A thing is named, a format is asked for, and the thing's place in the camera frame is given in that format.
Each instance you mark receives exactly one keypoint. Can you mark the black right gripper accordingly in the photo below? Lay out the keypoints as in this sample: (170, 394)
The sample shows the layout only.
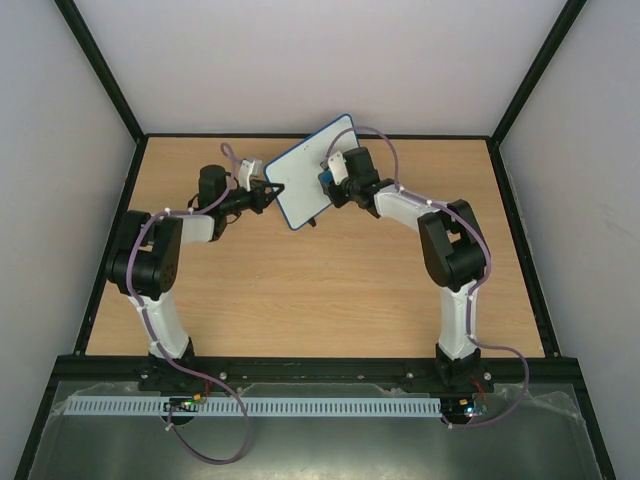
(339, 193)

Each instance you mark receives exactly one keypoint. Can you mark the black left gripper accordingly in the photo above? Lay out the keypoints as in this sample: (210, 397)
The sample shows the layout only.
(261, 200)

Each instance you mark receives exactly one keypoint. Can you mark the blue whiteboard eraser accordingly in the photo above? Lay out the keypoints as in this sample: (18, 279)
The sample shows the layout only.
(325, 179)

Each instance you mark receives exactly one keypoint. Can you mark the blue framed whiteboard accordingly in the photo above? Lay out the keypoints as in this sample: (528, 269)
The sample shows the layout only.
(298, 169)

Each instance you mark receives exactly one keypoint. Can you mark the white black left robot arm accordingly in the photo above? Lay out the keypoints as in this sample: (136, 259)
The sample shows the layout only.
(144, 260)

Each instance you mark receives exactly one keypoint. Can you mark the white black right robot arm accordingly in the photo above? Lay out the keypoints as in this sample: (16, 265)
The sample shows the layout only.
(454, 251)

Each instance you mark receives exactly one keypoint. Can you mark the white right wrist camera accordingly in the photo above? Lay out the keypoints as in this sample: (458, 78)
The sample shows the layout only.
(337, 166)

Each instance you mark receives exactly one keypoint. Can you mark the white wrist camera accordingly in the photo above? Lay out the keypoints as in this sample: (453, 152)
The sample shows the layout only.
(337, 166)
(249, 169)

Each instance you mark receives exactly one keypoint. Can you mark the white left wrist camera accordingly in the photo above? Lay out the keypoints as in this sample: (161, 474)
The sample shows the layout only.
(249, 169)

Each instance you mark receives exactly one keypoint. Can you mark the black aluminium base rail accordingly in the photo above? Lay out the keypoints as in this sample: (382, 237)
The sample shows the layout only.
(412, 375)

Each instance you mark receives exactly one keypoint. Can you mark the grey slotted cable duct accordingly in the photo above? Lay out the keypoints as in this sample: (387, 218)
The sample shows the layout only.
(255, 407)

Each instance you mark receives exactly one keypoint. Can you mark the black cage frame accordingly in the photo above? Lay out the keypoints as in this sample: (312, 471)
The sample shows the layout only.
(79, 366)

